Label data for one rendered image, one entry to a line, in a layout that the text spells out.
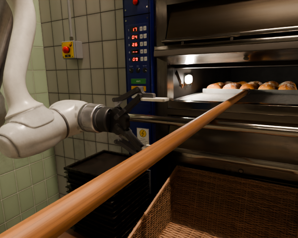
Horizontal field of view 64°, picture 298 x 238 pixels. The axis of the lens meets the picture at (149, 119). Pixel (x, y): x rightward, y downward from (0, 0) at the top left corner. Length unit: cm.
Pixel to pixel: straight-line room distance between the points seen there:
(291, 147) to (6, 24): 118
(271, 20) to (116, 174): 92
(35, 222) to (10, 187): 149
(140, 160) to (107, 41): 111
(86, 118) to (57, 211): 49
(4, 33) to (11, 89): 37
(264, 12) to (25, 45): 87
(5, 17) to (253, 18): 93
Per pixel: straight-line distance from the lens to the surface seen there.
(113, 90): 138
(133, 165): 34
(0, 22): 105
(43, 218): 25
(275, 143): 113
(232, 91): 158
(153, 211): 108
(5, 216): 178
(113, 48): 138
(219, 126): 75
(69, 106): 76
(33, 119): 68
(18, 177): 174
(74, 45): 149
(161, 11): 124
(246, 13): 113
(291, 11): 111
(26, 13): 83
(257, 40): 95
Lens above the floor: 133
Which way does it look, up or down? 11 degrees down
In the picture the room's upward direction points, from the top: 1 degrees counter-clockwise
